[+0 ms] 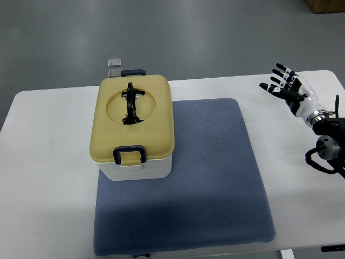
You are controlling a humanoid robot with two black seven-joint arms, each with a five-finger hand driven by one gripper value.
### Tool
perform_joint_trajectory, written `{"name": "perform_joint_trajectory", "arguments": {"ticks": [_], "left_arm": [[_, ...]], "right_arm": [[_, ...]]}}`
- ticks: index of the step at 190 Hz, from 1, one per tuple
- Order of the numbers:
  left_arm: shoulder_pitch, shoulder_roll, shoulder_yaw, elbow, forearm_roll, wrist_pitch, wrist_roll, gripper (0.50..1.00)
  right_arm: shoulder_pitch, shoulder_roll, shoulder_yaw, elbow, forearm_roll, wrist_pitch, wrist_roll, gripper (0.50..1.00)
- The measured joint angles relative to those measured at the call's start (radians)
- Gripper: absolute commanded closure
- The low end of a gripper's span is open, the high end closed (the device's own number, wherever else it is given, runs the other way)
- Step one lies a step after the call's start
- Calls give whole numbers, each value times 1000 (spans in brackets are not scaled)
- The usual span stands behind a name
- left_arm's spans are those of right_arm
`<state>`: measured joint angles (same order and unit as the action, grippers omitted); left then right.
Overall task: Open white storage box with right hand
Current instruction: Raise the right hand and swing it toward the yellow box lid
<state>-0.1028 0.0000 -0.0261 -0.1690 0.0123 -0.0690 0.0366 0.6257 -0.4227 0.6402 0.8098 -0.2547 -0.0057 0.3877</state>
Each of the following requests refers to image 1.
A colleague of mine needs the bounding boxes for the yellow box lid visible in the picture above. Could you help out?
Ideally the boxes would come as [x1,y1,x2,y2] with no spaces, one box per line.
[89,75,175,166]

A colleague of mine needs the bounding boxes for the brown cardboard box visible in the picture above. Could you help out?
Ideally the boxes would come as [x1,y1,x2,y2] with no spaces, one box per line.
[305,0,344,14]

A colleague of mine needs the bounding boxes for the black table control panel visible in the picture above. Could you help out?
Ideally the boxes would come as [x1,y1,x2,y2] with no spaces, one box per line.
[321,244,345,253]

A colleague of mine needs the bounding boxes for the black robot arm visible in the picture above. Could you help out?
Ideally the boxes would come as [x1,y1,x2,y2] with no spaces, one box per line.
[305,95,344,176]

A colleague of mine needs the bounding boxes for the lower metal floor plate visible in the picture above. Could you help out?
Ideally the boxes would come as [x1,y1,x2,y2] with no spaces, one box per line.
[108,69,122,78]

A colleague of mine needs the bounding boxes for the white table leg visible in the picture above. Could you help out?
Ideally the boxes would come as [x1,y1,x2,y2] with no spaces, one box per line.
[280,249,295,259]

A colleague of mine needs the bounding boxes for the white storage box base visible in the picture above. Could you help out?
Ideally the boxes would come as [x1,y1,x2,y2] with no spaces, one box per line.
[95,151,172,181]

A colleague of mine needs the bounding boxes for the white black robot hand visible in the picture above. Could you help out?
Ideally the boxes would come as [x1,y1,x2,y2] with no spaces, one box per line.
[259,63,329,127]

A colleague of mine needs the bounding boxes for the blue padded mat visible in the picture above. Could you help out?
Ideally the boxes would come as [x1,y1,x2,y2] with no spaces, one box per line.
[94,98,275,256]

